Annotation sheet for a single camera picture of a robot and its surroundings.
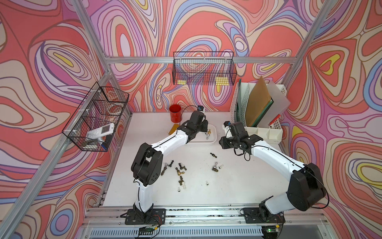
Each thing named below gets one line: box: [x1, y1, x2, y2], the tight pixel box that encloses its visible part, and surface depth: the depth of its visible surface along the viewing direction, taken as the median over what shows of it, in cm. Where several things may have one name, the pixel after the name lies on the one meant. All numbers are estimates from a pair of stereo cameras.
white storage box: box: [189, 123, 218, 144], surface depth 106 cm
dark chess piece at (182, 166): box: [178, 162, 188, 171], surface depth 92 cm
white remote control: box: [86, 122, 115, 139], surface depth 70 cm
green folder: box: [251, 96, 275, 127], surface depth 93 cm
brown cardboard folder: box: [245, 75, 272, 127], surface depth 101 cm
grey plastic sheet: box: [258, 80, 291, 128], surface depth 93 cm
